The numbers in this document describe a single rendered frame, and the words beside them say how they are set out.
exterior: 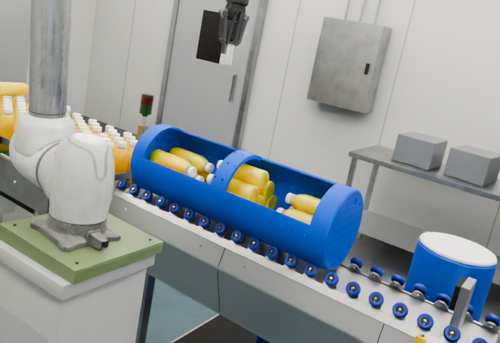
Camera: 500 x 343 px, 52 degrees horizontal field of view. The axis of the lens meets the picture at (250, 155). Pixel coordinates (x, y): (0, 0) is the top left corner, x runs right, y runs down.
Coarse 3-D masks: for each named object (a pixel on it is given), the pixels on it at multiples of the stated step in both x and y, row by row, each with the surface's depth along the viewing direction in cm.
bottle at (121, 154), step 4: (116, 148) 223; (120, 148) 222; (124, 148) 222; (116, 152) 221; (120, 152) 221; (124, 152) 222; (116, 156) 221; (120, 156) 221; (124, 156) 222; (128, 156) 224; (116, 160) 221; (120, 160) 221; (124, 160) 222; (128, 160) 224; (116, 164) 222; (120, 164) 222; (124, 164) 223; (116, 168) 222; (120, 168) 222; (124, 168) 223; (116, 172) 222; (120, 172) 222
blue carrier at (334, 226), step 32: (160, 128) 206; (224, 160) 184; (256, 160) 197; (160, 192) 200; (192, 192) 187; (224, 192) 178; (288, 192) 196; (320, 192) 187; (352, 192) 165; (256, 224) 173; (288, 224) 165; (320, 224) 159; (352, 224) 174; (320, 256) 161
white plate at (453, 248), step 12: (420, 240) 193; (432, 240) 194; (444, 240) 197; (456, 240) 200; (468, 240) 202; (444, 252) 184; (456, 252) 186; (468, 252) 189; (480, 252) 191; (468, 264) 180; (480, 264) 180; (492, 264) 182
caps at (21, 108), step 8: (8, 96) 274; (16, 96) 280; (8, 104) 255; (24, 104) 262; (8, 112) 243; (24, 112) 242; (80, 120) 249; (96, 120) 255; (80, 128) 235; (88, 128) 235; (96, 128) 240; (112, 128) 247
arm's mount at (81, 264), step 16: (0, 224) 138; (16, 224) 140; (112, 224) 153; (128, 224) 155; (16, 240) 134; (32, 240) 133; (48, 240) 135; (128, 240) 144; (144, 240) 147; (160, 240) 149; (32, 256) 131; (48, 256) 128; (64, 256) 128; (80, 256) 130; (96, 256) 132; (112, 256) 134; (128, 256) 137; (144, 256) 143; (64, 272) 125; (80, 272) 124; (96, 272) 129
